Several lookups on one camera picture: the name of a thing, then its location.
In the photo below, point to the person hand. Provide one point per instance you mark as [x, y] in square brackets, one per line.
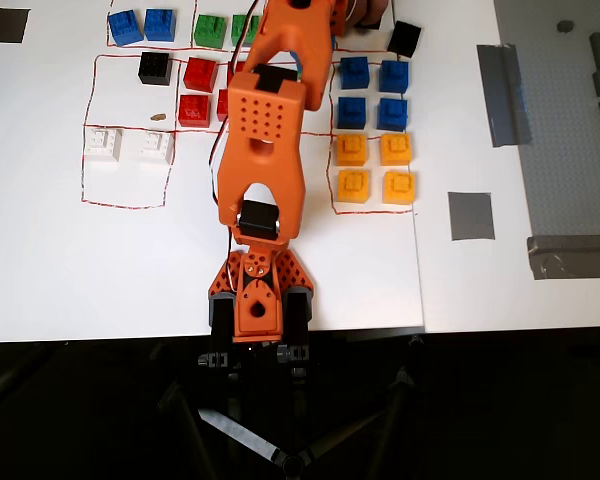
[369, 12]

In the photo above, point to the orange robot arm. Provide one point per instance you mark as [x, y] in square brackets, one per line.
[260, 150]

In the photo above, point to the blue lego block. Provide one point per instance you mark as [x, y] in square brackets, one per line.
[125, 29]
[355, 74]
[394, 76]
[160, 25]
[393, 115]
[351, 113]

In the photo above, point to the grey square tape marker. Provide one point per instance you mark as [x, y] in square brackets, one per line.
[471, 216]

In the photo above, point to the grey lego baseplate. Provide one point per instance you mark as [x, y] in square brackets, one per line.
[555, 150]

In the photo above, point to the black tape patch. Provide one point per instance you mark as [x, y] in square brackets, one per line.
[5, 25]

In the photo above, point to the grey black table clamp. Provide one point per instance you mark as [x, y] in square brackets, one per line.
[297, 315]
[222, 320]

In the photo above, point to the grey duct tape strip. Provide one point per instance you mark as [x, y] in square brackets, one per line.
[505, 95]
[575, 257]

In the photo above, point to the black lego block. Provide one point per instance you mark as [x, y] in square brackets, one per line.
[404, 39]
[155, 69]

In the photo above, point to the white lego block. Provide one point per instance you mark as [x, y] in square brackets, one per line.
[156, 148]
[102, 145]

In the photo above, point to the yellow lego block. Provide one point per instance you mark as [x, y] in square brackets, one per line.
[354, 186]
[399, 187]
[352, 150]
[396, 149]

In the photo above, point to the black tripod stand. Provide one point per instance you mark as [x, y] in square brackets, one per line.
[235, 430]

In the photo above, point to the small grey lego stud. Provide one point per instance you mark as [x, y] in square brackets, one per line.
[565, 26]

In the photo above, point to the green lego block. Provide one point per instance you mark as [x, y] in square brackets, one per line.
[211, 31]
[245, 35]

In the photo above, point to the red lego block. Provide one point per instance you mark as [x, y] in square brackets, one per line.
[235, 67]
[195, 111]
[222, 105]
[201, 75]

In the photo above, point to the small brown debris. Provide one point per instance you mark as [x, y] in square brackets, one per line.
[158, 117]

